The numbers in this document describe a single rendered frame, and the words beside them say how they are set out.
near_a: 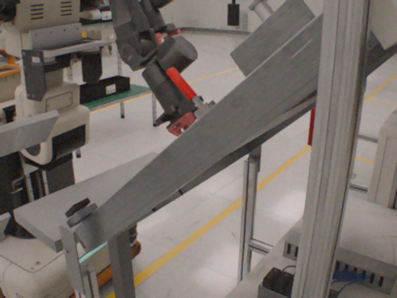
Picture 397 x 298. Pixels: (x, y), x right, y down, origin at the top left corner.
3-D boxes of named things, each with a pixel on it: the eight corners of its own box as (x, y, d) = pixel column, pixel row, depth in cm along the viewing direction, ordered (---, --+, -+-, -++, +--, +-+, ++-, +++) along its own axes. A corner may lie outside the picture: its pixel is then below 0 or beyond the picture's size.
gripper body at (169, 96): (206, 102, 87) (188, 73, 88) (175, 112, 80) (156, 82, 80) (188, 117, 92) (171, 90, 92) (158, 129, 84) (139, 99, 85)
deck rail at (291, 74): (89, 252, 86) (74, 228, 87) (95, 248, 88) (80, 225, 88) (374, 45, 39) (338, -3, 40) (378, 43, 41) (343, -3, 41)
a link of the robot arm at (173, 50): (142, 45, 92) (118, 51, 85) (173, 12, 85) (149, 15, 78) (172, 87, 91) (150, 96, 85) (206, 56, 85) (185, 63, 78)
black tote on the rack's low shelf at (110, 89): (79, 105, 308) (77, 91, 304) (66, 102, 318) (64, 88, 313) (131, 89, 351) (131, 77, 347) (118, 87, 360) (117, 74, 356)
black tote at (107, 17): (72, 27, 285) (71, 11, 281) (59, 26, 295) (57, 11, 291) (128, 20, 328) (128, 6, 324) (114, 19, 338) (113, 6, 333)
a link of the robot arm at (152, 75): (151, 70, 91) (134, 73, 86) (169, 51, 87) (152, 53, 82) (167, 95, 90) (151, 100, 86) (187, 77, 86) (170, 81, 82)
